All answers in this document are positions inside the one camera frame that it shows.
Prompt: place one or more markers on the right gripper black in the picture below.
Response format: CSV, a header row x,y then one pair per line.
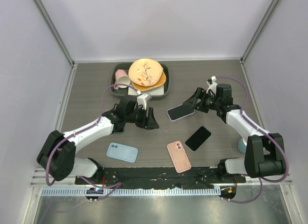
x,y
192,102

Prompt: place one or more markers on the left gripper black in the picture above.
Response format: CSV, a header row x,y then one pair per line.
x,y
149,122

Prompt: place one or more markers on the blue phone black screen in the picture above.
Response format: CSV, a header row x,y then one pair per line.
x,y
181,111

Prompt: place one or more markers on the lilac phone case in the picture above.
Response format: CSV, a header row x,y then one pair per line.
x,y
183,117

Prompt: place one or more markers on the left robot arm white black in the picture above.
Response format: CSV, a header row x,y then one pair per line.
x,y
58,154

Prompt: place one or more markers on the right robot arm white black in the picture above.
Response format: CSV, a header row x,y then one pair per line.
x,y
264,156

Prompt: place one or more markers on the green phone black screen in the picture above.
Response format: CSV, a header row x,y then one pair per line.
x,y
119,131

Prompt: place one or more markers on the light blue phone case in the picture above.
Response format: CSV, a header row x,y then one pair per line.
x,y
122,152

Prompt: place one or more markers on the white phone black screen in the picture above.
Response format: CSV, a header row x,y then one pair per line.
x,y
197,138

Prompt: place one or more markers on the pink phone case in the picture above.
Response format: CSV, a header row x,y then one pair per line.
x,y
178,156

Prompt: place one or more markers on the dark green tray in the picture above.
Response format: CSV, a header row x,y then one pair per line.
x,y
125,66

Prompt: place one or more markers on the peach floral plate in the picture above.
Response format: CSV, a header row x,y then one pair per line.
x,y
145,72

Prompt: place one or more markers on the pink mug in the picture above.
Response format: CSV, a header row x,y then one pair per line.
x,y
121,79

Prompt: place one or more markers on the light blue cup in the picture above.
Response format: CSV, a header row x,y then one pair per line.
x,y
242,146

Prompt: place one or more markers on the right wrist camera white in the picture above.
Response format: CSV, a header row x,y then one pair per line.
x,y
212,85

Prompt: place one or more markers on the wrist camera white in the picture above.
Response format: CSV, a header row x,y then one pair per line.
x,y
212,85
143,99

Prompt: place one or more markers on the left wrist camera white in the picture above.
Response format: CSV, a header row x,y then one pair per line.
x,y
143,99

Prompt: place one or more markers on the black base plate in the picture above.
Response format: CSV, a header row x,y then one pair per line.
x,y
167,178

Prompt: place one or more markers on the white slotted cable duct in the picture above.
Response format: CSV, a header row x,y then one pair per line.
x,y
85,191

